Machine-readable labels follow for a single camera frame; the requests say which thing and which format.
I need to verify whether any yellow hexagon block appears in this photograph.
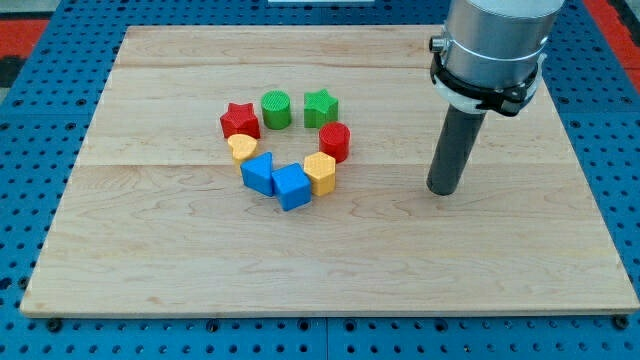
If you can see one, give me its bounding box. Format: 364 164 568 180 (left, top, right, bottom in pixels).
303 152 336 196

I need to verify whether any green cylinder block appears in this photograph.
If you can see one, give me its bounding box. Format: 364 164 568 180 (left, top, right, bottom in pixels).
261 90 292 130

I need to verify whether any red star block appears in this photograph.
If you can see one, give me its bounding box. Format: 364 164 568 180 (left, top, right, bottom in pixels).
220 103 261 139

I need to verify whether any blue cube block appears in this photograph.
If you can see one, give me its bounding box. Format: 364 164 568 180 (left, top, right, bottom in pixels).
272 163 312 211

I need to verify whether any light wooden board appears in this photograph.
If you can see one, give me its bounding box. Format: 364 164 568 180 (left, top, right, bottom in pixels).
21 25 639 319

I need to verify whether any red cylinder block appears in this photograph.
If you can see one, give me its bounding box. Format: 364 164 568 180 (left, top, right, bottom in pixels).
318 122 351 163

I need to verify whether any green star block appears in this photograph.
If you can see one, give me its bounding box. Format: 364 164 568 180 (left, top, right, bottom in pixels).
304 89 339 129

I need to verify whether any yellow heart block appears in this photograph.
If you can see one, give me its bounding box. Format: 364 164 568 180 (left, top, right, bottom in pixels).
227 134 258 167

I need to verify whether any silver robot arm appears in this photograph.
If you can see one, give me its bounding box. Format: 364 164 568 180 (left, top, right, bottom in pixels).
428 0 564 117

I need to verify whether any blue triangle block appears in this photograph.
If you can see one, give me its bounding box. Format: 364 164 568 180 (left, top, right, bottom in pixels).
240 152 274 197

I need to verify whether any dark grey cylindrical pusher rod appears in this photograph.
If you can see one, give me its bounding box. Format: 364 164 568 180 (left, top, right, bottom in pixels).
426 105 485 196

